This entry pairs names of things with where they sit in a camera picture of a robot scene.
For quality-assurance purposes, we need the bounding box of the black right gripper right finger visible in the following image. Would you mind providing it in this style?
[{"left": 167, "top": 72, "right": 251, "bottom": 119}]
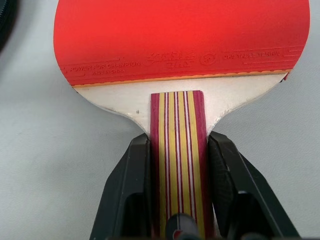
[{"left": 207, "top": 131, "right": 311, "bottom": 240}]

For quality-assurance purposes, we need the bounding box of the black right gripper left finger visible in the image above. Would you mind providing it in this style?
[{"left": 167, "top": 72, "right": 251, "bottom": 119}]
[{"left": 89, "top": 133, "right": 152, "bottom": 240}]

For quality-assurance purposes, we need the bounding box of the red tray with black rim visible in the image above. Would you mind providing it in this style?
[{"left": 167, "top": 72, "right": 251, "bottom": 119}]
[{"left": 0, "top": 0, "right": 26, "bottom": 61}]

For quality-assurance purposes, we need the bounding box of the red table tennis paddle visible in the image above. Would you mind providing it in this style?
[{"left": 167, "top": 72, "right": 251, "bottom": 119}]
[{"left": 53, "top": 0, "right": 311, "bottom": 240}]

